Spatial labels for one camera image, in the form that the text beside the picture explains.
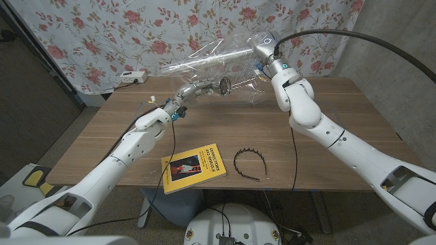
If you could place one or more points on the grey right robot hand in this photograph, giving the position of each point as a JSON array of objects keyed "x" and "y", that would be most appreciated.
[{"x": 267, "y": 47}]

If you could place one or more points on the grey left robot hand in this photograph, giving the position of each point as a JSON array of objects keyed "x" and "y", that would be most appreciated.
[{"x": 190, "y": 92}]

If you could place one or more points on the silver cling film roll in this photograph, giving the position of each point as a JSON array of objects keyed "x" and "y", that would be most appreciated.
[{"x": 211, "y": 59}]

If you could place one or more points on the transparent cling film sheet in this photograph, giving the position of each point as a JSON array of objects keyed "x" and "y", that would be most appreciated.
[{"x": 238, "y": 75}]

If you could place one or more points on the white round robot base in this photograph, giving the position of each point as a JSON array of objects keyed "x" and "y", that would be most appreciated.
[{"x": 235, "y": 221}]

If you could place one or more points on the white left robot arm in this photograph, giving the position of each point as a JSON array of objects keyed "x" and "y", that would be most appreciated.
[{"x": 102, "y": 177}]

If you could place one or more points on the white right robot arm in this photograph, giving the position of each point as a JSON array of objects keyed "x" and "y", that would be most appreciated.
[{"x": 340, "y": 143}]

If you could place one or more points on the yellow book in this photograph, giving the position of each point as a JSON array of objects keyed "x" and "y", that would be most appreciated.
[{"x": 194, "y": 168}]

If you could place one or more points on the black toothed hair band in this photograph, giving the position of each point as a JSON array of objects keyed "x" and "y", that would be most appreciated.
[{"x": 235, "y": 165}]

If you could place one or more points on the white power strip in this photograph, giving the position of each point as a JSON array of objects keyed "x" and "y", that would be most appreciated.
[{"x": 131, "y": 77}]

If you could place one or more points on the floral backdrop cloth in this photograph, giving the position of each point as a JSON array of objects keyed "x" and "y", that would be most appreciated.
[{"x": 136, "y": 34}]

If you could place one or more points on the blue-grey stool under table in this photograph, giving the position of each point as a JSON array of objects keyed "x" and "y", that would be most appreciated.
[{"x": 177, "y": 207}]

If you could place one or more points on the white table leg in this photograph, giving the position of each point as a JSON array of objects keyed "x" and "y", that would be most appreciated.
[{"x": 143, "y": 214}]

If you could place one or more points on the grey finned module on base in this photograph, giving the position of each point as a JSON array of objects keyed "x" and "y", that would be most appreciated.
[{"x": 226, "y": 240}]

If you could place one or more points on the dark grey partition panel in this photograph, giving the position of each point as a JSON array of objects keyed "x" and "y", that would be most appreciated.
[{"x": 27, "y": 102}]

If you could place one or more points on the grey table leg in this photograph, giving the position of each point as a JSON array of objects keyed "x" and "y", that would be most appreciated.
[{"x": 322, "y": 214}]

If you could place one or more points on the yellow pad with black rim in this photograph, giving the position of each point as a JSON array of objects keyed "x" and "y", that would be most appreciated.
[{"x": 34, "y": 177}]

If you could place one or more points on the black box on floor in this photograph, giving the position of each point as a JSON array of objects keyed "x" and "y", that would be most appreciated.
[{"x": 299, "y": 238}]

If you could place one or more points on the white floor platform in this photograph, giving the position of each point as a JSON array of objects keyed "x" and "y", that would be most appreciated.
[{"x": 20, "y": 190}]

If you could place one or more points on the grey trouser leg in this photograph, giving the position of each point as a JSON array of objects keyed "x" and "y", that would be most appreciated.
[{"x": 6, "y": 207}]

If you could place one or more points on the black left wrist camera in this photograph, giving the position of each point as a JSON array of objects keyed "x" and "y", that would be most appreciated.
[{"x": 178, "y": 113}]

